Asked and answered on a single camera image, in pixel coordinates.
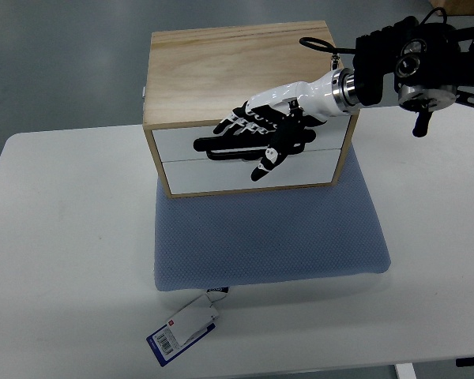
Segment white blue product tag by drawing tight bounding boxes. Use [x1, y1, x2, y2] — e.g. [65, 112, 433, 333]
[146, 287, 229, 367]

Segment white drawer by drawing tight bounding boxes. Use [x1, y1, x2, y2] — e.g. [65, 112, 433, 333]
[152, 116, 354, 162]
[164, 149, 340, 196]

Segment black table control panel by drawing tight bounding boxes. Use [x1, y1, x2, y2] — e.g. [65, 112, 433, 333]
[456, 357, 474, 368]

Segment white table leg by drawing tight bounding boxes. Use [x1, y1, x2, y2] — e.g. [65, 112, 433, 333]
[394, 363, 417, 379]

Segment blue textured cushion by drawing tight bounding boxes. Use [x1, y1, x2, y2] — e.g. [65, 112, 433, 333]
[154, 152, 391, 291]

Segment wooden drawer cabinet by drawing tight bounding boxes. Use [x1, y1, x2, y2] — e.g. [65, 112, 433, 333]
[143, 21, 357, 198]

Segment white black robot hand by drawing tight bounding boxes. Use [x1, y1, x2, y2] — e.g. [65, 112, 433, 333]
[213, 69, 344, 182]

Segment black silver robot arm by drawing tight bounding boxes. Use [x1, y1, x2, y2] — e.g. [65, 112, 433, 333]
[299, 16, 474, 137]

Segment black drawer handle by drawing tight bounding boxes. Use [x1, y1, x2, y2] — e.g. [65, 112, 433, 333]
[193, 129, 317, 162]

